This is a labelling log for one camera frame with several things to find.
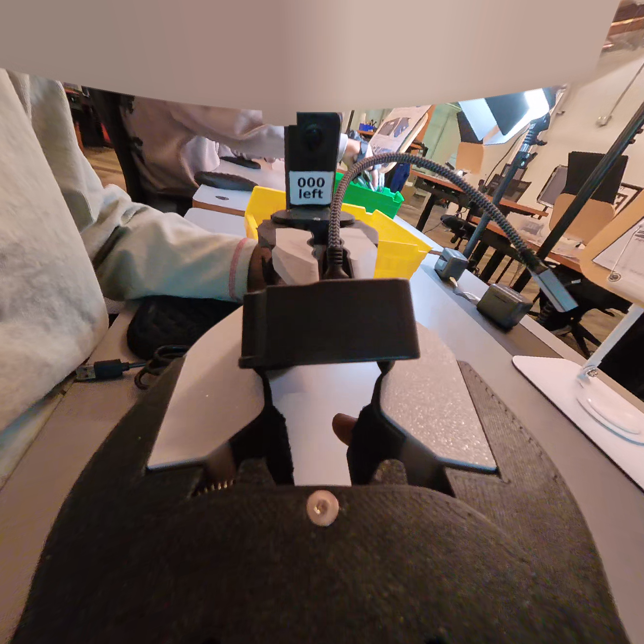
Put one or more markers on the green plastic bin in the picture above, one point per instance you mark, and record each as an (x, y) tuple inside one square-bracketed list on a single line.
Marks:
[(382, 199)]

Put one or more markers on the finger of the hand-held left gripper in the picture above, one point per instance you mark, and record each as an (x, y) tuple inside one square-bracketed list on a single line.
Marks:
[(297, 261), (363, 254)]

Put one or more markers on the white board stand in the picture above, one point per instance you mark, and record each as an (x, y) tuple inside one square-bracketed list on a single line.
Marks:
[(553, 382)]

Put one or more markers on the printed instruction sheet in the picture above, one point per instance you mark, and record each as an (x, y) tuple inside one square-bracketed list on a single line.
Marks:
[(629, 251)]

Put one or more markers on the black USB hub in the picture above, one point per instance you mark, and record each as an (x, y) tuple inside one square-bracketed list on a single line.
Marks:
[(327, 322)]

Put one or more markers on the black textured wrist pad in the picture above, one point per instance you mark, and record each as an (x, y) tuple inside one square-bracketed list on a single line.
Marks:
[(226, 181), (176, 322), (241, 162)]

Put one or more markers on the wooden display board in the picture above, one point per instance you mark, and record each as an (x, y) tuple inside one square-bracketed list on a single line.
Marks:
[(397, 126), (591, 246)]

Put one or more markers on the person's right hand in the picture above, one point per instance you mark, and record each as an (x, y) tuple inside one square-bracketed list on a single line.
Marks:
[(343, 426)]

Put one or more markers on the person's left forearm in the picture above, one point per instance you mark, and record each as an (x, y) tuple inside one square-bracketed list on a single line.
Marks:
[(166, 256)]

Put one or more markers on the grey light stand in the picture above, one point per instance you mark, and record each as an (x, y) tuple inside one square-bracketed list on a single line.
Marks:
[(503, 188)]

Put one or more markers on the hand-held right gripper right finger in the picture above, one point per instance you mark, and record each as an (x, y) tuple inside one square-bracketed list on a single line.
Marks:
[(432, 417)]

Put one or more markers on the person's left hand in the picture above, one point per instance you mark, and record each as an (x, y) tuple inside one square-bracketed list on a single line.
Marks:
[(259, 271)]

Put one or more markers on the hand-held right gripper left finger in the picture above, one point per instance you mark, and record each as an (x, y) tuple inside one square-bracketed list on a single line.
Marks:
[(211, 402)]

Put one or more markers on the yellow plastic bin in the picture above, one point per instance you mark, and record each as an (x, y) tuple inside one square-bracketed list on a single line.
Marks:
[(397, 251)]

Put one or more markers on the person's upper body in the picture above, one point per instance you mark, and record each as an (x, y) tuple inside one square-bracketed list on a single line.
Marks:
[(40, 251)]

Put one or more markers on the grey desk power cube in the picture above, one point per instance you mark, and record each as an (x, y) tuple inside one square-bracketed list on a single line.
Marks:
[(503, 304), (451, 262)]

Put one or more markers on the wooden office desk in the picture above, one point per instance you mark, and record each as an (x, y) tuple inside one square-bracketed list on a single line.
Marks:
[(533, 211)]

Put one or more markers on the studio light panel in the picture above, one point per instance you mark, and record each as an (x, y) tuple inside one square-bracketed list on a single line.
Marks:
[(508, 113)]

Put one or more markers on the black light stand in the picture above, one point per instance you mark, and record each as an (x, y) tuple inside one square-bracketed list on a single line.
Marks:
[(578, 203)]

